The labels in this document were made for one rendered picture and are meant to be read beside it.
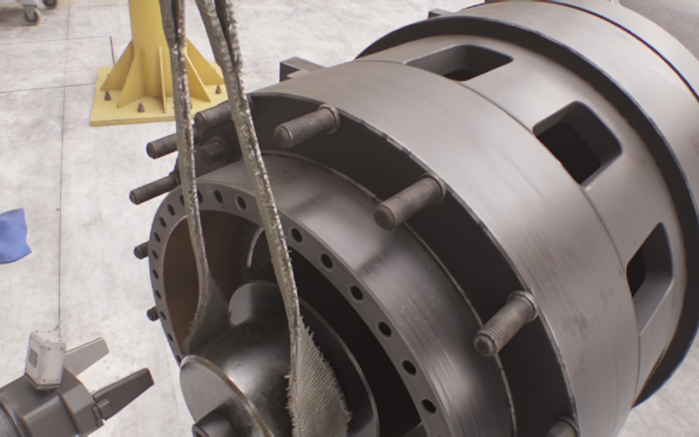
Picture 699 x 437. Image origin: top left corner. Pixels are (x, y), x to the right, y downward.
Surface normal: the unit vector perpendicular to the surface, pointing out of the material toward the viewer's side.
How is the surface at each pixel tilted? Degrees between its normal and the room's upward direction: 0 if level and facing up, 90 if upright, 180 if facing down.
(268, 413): 36
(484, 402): 57
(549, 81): 13
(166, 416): 0
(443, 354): 42
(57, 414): 70
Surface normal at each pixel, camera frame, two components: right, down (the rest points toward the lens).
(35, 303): 0.09, -0.81
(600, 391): 0.70, 0.02
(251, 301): -0.66, 0.39
